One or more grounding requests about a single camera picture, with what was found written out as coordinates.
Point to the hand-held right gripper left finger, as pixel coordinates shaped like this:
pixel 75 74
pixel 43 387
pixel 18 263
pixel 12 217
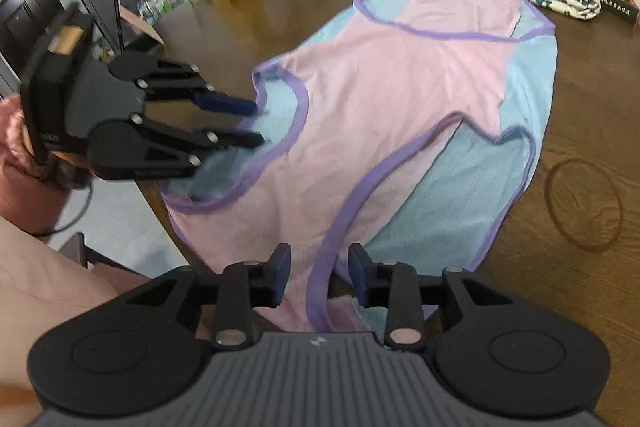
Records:
pixel 281 274

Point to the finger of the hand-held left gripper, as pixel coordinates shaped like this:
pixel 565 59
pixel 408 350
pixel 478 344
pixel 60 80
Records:
pixel 225 102
pixel 235 140

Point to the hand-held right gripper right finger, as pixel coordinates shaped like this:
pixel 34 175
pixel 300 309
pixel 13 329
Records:
pixel 357 274

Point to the pink blue purple-trimmed garment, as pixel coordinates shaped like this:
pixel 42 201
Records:
pixel 375 82

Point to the person's left forearm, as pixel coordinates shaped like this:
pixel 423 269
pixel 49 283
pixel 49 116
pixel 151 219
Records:
pixel 25 187

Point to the dark panelled cabinet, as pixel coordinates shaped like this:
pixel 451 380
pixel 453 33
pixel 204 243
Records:
pixel 25 17

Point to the pink sheet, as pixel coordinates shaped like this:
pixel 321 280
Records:
pixel 142 27

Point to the tray of small bottles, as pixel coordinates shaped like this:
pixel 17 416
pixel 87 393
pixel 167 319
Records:
pixel 160 6

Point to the black printed box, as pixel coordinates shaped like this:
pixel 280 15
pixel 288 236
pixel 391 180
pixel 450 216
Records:
pixel 622 9

